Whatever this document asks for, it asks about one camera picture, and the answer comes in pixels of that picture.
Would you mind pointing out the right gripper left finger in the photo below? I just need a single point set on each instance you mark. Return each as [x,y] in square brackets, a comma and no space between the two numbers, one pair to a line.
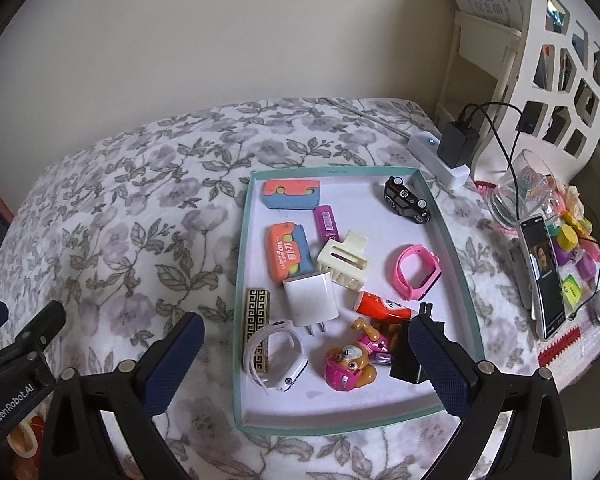
[76,442]

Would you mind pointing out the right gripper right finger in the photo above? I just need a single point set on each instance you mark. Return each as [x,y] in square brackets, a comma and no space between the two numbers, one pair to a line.
[535,444]

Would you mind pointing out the black charger cube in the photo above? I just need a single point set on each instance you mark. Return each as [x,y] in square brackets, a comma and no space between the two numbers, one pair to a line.
[404,364]

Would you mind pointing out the white smartwatch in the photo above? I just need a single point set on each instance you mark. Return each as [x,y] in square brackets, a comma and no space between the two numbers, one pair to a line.
[286,357]

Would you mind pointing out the gold patterned lighter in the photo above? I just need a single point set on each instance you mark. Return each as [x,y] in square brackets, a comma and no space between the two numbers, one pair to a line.
[256,316]

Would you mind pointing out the pink puppy toy figure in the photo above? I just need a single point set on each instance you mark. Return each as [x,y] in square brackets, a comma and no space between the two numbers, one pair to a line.
[353,365]

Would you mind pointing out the pink smart band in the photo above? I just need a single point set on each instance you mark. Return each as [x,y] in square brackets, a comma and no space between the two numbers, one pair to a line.
[415,271]

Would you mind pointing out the red glue stick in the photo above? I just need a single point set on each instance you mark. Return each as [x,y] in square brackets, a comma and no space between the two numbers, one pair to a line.
[381,309]

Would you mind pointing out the white usb wall charger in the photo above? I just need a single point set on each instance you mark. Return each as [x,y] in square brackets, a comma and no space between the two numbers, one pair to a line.
[311,300]

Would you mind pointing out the orange and blue carrot knife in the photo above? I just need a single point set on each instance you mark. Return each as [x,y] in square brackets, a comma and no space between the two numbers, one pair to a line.
[287,252]

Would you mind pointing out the cream hair claw clip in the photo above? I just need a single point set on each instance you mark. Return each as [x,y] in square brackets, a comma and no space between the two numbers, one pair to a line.
[346,261]

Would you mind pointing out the black toy car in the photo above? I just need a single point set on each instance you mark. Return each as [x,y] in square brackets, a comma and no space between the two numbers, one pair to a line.
[404,202]

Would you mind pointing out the purple lighter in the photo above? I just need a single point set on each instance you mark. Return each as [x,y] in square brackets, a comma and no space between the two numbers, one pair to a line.
[326,225]

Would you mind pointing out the masking tape roll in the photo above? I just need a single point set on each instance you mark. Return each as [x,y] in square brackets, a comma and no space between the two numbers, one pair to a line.
[23,441]

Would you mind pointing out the red toothed strip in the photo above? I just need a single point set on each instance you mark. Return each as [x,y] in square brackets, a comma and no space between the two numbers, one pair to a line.
[549,351]

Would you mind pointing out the smartphone on stand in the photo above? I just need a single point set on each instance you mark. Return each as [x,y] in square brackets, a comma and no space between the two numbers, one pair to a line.
[545,285]

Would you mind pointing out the floral fleece blanket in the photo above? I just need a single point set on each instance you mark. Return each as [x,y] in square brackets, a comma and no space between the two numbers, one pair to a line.
[144,226]

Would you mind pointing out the colourful toy pile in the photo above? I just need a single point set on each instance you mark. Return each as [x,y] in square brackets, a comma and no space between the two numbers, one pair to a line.
[576,250]

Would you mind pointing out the clear drinking glass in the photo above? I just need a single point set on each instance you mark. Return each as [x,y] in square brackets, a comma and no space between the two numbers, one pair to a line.
[526,190]

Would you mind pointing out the white tray with teal rim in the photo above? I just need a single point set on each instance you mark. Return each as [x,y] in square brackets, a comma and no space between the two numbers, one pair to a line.
[356,194]

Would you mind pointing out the black power adapter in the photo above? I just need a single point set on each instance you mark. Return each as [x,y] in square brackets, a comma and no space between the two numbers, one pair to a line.
[458,143]

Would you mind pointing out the white power strip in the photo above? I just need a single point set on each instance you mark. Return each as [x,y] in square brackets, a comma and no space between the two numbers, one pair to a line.
[424,146]

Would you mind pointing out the white lattice shelf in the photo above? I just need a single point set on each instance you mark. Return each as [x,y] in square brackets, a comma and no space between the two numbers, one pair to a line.
[537,63]

